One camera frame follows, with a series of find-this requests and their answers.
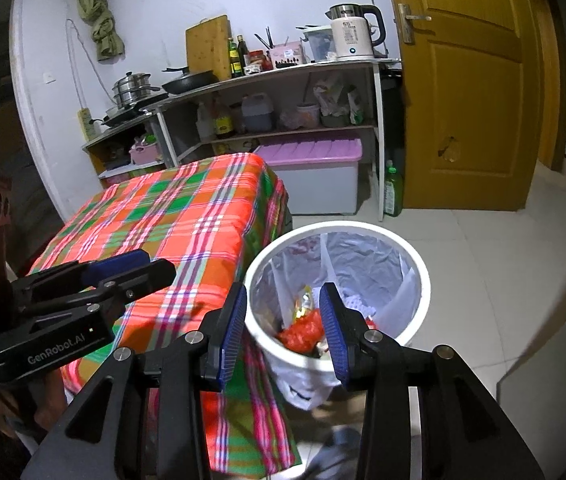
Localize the plaid tablecloth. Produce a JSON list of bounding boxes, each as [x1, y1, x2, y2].
[[30, 152, 301, 478]]

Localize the grey oil jug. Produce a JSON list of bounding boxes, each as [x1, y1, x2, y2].
[[240, 92, 276, 133]]

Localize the black induction cooker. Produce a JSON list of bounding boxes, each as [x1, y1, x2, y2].
[[98, 92, 170, 127]]

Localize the metal door handle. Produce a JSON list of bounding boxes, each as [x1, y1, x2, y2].
[[397, 3, 432, 44]]

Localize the steel steamer pot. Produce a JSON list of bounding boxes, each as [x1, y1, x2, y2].
[[113, 72, 161, 108]]

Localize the white electric kettle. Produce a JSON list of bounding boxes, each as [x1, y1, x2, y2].
[[325, 4, 386, 59]]

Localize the crumpled plastic bags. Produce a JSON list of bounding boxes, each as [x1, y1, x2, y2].
[[313, 72, 368, 128]]

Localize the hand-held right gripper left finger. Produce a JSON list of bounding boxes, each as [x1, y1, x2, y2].
[[20, 281, 248, 480]]

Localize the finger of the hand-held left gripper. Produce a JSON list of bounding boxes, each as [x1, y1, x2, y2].
[[25, 259, 177, 331], [13, 250, 152, 306]]

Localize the yellow power strip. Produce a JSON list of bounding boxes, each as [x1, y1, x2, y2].
[[78, 107, 98, 142]]

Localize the yellow snack wrapper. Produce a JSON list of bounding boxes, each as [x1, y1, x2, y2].
[[293, 285, 314, 321]]

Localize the dark sauce bottle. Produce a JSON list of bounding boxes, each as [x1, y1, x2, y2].
[[213, 97, 234, 139]]

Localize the white plastic bottle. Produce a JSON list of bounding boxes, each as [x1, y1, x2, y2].
[[195, 101, 215, 142]]

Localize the clear plastic container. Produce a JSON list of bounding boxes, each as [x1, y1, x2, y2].
[[304, 25, 336, 62]]

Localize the wooden cutting board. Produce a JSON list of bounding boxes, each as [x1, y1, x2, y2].
[[185, 14, 232, 81]]

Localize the white plastic bin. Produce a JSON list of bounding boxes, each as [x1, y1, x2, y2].
[[244, 220, 431, 376]]

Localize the white shelf unit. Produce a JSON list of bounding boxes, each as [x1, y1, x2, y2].
[[82, 57, 404, 223]]

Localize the purple lid storage box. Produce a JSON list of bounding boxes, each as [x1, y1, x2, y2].
[[253, 137, 364, 216]]

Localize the black frying pan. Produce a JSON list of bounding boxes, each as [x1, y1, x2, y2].
[[161, 66, 220, 95]]

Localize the dark glass bottle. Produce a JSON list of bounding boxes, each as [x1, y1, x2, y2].
[[237, 35, 250, 77]]

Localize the wooden door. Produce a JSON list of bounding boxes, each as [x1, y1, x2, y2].
[[380, 0, 546, 212]]

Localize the green hanging cloth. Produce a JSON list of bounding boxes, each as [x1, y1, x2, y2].
[[77, 0, 126, 62]]

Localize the brown cardboard box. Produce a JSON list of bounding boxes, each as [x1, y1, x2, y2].
[[313, 390, 368, 431]]

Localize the green glass bottle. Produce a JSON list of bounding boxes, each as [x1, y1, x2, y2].
[[228, 36, 242, 78]]

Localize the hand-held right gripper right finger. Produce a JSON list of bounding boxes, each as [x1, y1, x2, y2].
[[319, 282, 546, 480]]

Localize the green plastic bottle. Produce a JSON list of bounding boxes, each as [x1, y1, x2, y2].
[[383, 160, 404, 217]]

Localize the pink basket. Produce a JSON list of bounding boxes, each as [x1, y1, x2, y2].
[[130, 135, 164, 165]]

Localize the pink utensil holder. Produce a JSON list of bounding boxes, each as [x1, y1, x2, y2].
[[270, 42, 308, 68]]

